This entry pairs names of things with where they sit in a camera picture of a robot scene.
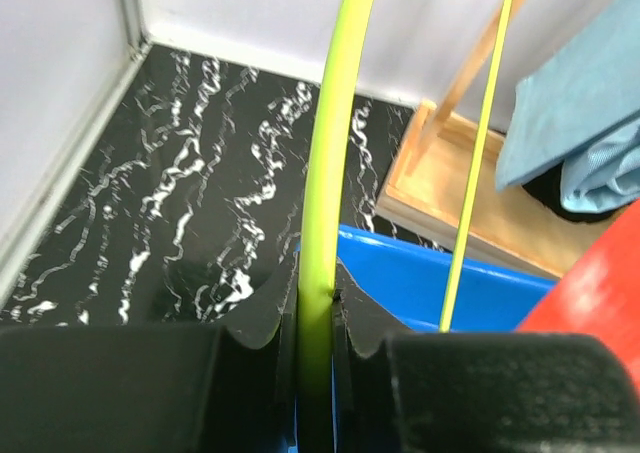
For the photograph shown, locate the blue plastic bin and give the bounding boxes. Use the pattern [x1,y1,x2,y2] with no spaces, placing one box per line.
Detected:
[287,224,559,453]

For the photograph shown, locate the red white patterned trousers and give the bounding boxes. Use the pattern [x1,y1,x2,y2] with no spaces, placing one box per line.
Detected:
[518,203,639,383]

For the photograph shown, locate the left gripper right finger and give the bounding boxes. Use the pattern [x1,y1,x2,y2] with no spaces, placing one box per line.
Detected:
[332,266,639,452]

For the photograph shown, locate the green plastic hanger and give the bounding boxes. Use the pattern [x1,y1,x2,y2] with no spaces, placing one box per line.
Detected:
[296,0,525,452]

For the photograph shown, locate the light blue trousers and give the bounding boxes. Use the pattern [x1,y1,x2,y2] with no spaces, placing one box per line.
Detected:
[495,0,639,213]

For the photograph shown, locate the black trousers left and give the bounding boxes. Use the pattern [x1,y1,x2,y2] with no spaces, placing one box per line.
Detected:
[521,164,626,223]

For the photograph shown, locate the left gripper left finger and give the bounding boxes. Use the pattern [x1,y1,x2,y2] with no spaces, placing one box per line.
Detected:
[1,260,298,452]

